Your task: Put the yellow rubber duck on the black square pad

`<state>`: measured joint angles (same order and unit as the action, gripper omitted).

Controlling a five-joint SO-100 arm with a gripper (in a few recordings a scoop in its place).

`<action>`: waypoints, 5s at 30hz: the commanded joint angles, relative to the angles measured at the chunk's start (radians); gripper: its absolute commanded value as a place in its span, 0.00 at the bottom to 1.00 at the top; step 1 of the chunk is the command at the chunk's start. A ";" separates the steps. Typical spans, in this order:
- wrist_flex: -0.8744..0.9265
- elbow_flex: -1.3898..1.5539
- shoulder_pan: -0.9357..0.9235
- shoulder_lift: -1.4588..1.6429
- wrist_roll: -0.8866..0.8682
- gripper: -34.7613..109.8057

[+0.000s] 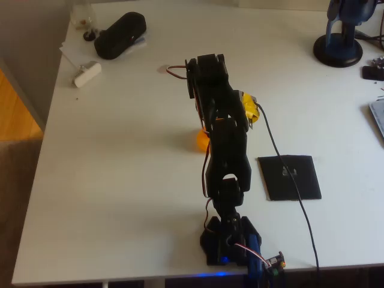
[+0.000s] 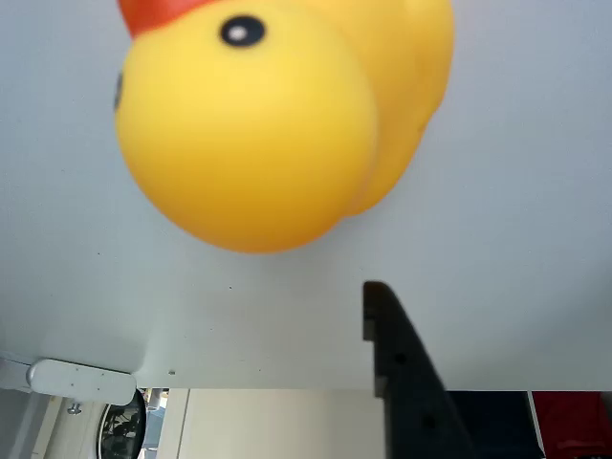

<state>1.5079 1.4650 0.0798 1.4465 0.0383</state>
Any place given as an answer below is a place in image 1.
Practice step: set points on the orange plastic object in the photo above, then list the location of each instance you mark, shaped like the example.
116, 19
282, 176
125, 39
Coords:
202, 142

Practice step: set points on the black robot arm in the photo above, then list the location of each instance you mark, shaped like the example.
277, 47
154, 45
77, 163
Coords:
228, 150

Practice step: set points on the black square mat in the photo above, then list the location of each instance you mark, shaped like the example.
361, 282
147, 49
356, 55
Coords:
310, 186

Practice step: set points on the small transparent plastic piece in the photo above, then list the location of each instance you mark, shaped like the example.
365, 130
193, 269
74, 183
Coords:
285, 171

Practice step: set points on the white power bank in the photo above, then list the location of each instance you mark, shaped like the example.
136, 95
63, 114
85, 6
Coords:
88, 75

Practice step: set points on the blue table clamp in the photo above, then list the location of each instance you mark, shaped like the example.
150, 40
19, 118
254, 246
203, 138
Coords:
255, 255

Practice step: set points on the black oblong case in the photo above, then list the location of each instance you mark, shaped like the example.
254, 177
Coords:
120, 36

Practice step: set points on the motor controller board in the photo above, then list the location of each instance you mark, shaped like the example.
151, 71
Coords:
274, 262

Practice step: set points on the white paper sheets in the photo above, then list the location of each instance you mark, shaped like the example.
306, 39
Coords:
72, 51

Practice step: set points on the blue stand with black base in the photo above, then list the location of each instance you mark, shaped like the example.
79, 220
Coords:
337, 51

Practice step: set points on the grey laptop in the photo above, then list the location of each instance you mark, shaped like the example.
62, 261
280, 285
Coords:
378, 115

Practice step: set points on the black phone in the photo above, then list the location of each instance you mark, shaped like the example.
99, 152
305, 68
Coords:
373, 73

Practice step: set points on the small circuit board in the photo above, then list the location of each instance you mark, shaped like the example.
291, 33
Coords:
378, 61

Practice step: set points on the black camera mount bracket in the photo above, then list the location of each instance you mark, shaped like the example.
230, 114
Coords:
238, 95

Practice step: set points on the camera wrapped in yellow tape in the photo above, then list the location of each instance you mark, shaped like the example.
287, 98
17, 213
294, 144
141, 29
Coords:
250, 108

